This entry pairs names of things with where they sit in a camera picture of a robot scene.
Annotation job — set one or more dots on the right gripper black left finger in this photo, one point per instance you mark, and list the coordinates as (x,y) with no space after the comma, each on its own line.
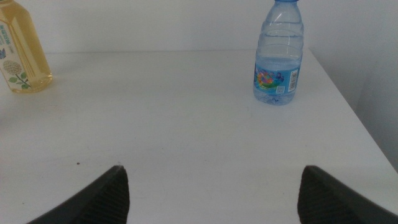
(105,199)

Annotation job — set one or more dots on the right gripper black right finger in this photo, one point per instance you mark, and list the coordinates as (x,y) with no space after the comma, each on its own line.
(323,202)

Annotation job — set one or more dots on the small water bottle blue label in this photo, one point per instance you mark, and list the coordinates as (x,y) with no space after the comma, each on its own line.
(276,62)

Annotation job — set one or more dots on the yellow tea bottle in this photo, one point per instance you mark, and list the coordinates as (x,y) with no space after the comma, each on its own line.
(31,46)

